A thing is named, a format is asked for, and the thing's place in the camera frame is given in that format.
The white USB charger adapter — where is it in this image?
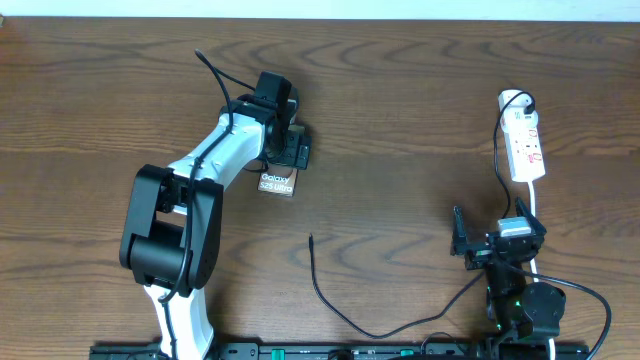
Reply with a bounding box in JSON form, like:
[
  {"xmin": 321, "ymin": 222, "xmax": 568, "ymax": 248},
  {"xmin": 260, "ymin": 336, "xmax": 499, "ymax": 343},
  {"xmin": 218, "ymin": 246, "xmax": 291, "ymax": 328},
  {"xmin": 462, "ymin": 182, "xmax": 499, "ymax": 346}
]
[{"xmin": 500, "ymin": 105, "xmax": 539, "ymax": 134}]

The Galaxy S25 Ultra smartphone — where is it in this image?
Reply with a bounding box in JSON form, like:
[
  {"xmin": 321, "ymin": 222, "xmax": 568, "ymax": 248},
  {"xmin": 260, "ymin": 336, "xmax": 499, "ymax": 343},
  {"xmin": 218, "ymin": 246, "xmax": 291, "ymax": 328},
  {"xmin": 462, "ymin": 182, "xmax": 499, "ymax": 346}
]
[{"xmin": 257, "ymin": 166, "xmax": 298, "ymax": 197}]

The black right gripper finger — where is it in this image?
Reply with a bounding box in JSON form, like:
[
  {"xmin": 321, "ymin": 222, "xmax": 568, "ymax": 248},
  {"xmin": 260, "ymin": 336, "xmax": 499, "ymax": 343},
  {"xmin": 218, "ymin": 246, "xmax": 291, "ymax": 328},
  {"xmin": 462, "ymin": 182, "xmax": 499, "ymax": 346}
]
[
  {"xmin": 452, "ymin": 206, "xmax": 467, "ymax": 246},
  {"xmin": 515, "ymin": 197, "xmax": 544, "ymax": 233}
]

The black USB charging cable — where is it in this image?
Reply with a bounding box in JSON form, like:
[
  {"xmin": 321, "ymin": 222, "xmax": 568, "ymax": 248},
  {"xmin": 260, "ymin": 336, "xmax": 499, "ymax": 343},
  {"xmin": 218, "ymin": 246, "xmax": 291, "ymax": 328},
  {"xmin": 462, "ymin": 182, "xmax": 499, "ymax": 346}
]
[{"xmin": 308, "ymin": 89, "xmax": 536, "ymax": 340}]

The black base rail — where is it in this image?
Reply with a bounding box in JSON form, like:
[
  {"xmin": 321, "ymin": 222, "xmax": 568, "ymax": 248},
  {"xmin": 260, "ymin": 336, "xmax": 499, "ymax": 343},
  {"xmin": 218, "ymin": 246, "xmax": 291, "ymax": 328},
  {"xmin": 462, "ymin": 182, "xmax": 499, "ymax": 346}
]
[{"xmin": 89, "ymin": 340, "xmax": 591, "ymax": 360}]

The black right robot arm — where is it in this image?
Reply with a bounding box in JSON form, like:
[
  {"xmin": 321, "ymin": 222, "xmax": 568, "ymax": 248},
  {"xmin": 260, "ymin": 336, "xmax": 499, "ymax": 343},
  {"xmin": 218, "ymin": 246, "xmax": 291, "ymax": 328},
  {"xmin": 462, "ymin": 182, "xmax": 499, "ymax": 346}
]
[{"xmin": 450, "ymin": 199, "xmax": 566, "ymax": 359}]

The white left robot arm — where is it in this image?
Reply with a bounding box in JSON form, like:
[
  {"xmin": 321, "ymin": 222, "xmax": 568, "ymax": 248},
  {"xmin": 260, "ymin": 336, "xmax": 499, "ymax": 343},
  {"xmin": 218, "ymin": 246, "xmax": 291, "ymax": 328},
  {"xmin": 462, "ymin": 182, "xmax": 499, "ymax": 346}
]
[{"xmin": 119, "ymin": 96, "xmax": 311, "ymax": 359}]

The white power strip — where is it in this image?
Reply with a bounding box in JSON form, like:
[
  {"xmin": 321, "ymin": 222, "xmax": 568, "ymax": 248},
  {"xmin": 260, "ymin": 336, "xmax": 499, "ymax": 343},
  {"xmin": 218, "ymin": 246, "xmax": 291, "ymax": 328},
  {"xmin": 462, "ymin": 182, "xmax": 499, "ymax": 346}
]
[{"xmin": 498, "ymin": 89, "xmax": 546, "ymax": 183}]

